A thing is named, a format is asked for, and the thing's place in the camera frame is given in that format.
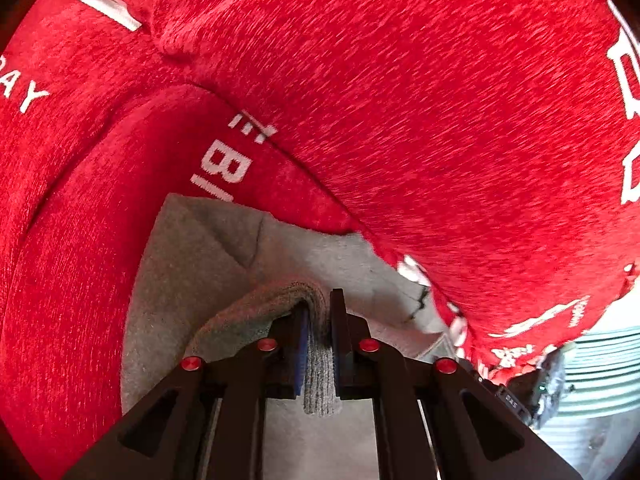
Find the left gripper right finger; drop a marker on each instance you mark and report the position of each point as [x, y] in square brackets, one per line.
[436, 420]

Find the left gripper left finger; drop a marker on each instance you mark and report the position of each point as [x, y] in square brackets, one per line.
[205, 420]

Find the grey knit garment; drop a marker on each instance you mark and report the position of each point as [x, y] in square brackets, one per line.
[214, 276]

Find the large red pillow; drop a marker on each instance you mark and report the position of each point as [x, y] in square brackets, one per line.
[493, 142]

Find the red bed blanket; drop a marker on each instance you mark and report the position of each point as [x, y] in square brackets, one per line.
[97, 128]

